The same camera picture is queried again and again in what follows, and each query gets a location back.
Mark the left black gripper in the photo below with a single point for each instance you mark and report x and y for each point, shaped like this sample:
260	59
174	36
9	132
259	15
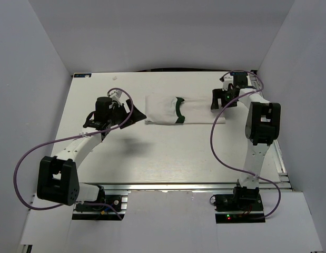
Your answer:
137	117

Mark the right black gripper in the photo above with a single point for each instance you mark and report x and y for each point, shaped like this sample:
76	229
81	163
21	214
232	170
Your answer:
217	94

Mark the white green raglan t-shirt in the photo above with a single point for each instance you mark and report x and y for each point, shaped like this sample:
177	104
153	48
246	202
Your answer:
174	110

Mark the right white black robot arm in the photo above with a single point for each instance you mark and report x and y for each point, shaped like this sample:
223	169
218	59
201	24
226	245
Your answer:
261	129

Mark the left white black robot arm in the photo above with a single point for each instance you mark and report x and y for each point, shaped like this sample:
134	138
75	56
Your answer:
58	180

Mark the right blue table label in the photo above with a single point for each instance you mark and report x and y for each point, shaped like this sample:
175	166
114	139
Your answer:
235	73

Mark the blue table label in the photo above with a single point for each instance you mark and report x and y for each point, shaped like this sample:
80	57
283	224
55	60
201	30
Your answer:
235	73
82	75

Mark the left blue table label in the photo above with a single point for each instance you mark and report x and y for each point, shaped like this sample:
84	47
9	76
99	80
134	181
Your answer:
82	75

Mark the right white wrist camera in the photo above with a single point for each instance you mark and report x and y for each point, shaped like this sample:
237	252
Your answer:
226	82

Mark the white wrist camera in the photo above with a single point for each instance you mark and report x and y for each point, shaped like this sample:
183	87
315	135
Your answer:
226	82
115	95

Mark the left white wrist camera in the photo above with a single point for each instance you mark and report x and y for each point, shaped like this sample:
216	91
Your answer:
115	95

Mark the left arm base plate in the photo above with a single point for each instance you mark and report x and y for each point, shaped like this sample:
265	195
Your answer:
114	209

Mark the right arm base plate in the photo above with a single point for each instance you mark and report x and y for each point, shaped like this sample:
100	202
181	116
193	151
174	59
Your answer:
227	211

